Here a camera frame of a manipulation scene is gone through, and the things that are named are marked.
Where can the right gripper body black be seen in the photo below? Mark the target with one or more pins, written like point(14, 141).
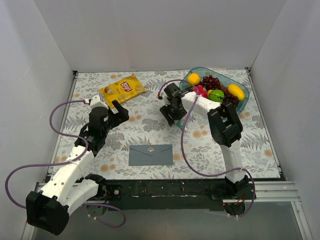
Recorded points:
point(170, 115)

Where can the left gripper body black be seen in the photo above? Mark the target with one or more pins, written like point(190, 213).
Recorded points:
point(114, 116)

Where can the green white glue stick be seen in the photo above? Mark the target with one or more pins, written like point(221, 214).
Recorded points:
point(179, 124)

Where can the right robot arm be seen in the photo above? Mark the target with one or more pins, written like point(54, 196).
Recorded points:
point(225, 128)

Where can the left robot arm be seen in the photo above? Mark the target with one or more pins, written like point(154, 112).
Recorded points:
point(50, 207)

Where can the yellow Lays chips bag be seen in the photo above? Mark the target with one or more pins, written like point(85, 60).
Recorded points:
point(122, 90)

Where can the floral tablecloth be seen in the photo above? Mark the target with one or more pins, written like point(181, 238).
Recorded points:
point(147, 126)

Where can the yellow lemon left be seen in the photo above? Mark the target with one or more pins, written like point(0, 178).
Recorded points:
point(193, 79)

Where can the small orange fruit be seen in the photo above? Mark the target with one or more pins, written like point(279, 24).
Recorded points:
point(208, 92)

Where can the green ball fruit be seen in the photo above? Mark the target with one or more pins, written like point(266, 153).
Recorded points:
point(217, 96)

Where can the purple grape bunch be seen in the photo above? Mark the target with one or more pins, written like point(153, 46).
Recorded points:
point(214, 83)

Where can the teal plastic fruit basket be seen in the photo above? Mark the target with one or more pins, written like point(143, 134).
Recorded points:
point(240, 105)

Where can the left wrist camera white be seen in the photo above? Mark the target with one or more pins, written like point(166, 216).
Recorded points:
point(95, 102)

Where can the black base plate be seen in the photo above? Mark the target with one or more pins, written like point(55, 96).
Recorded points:
point(170, 194)

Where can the aluminium frame rail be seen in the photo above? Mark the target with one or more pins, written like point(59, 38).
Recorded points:
point(275, 192)

